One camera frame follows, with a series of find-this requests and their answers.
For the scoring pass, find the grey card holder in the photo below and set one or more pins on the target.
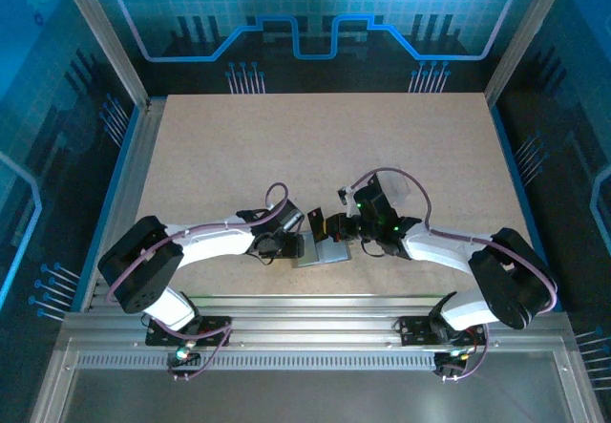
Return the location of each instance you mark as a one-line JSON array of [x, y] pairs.
[[329, 256]]

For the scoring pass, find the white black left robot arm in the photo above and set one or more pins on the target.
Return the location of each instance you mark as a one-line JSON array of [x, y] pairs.
[[215, 244]]

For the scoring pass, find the blue table edge strip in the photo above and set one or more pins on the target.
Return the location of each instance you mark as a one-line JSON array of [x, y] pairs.
[[518, 179]]

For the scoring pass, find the dark credit card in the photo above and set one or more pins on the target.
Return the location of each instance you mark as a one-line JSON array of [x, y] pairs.
[[317, 225]]

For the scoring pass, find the wide aluminium frame beam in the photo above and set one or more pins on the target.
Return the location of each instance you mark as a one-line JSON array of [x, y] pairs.
[[310, 323]]

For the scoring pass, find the aluminium frame post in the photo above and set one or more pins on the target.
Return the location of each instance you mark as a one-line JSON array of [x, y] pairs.
[[525, 36], [110, 46]]

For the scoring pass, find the small LED circuit board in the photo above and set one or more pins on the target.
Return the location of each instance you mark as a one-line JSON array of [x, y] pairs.
[[448, 365], [183, 356]]

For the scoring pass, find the narrow aluminium table rail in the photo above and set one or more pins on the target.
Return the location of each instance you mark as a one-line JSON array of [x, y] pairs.
[[139, 155]]

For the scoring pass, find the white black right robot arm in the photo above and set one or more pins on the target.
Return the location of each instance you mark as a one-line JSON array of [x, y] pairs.
[[444, 248]]

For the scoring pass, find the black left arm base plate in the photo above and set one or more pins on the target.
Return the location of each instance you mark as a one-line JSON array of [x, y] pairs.
[[157, 339]]

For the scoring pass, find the grey metal panel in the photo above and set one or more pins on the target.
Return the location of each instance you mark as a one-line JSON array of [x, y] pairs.
[[310, 394]]

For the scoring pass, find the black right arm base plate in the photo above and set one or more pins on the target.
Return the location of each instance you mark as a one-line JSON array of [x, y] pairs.
[[415, 332]]

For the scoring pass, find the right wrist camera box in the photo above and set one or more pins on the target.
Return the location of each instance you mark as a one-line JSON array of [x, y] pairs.
[[346, 194]]

